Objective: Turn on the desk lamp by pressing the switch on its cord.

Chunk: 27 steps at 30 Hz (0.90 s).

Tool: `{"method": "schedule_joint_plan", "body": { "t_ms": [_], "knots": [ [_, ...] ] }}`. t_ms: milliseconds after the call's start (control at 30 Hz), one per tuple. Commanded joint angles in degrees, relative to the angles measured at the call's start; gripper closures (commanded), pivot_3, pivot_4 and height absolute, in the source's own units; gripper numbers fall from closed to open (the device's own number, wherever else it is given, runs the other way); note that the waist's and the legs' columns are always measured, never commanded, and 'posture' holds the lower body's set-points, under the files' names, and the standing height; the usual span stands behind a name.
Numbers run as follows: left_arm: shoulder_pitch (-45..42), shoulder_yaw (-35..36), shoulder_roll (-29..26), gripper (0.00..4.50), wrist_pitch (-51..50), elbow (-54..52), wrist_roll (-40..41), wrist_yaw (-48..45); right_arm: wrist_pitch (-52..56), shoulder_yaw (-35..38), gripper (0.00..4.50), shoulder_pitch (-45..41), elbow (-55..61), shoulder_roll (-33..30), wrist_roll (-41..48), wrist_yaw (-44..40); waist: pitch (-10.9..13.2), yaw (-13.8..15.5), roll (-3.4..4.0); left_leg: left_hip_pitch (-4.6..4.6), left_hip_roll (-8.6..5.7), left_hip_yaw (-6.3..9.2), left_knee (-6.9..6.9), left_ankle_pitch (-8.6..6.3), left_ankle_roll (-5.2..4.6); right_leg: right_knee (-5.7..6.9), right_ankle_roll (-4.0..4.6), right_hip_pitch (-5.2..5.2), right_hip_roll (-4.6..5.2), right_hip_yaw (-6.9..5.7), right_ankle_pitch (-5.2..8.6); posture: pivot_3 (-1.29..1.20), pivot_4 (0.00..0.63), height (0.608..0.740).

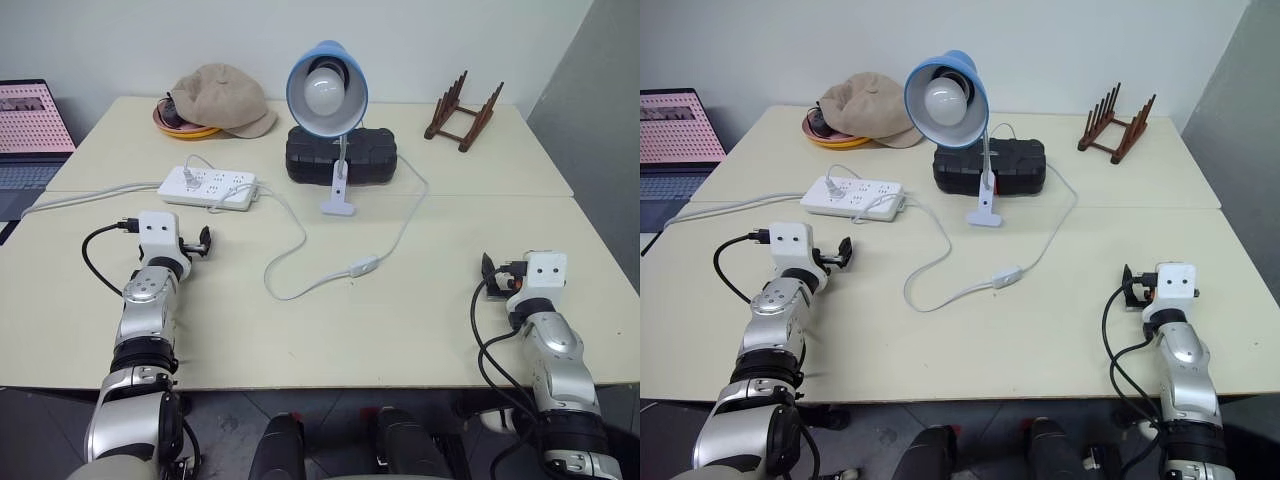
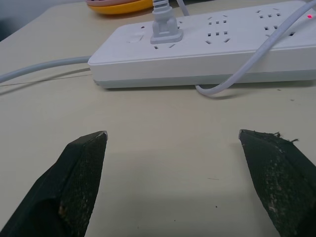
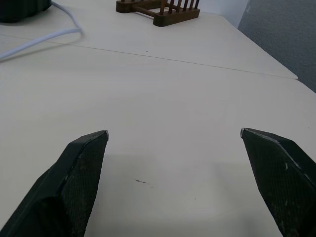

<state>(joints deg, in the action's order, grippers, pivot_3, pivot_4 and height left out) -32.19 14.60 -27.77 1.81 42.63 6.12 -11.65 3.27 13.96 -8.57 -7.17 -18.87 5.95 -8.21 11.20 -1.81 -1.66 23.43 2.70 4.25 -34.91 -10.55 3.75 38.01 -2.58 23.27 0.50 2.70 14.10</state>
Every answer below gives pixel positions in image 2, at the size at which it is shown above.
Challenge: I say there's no pink plastic bowl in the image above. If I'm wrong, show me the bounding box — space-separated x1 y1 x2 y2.
85 0 139 7

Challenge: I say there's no grey power strip cord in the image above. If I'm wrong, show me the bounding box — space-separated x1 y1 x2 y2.
0 55 91 83

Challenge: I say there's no grey power plug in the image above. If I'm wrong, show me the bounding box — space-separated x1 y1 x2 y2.
150 0 184 45

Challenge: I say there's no orange plastic bowl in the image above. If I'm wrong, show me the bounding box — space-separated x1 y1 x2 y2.
87 0 154 15

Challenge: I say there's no white cable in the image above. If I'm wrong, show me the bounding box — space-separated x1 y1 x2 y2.
176 0 316 97

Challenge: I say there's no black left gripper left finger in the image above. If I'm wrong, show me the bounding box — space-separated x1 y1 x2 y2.
0 130 109 237

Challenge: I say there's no white power strip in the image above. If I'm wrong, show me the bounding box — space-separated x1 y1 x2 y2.
87 0 316 90

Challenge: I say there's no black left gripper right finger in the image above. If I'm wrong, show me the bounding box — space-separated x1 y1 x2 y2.
238 129 316 237

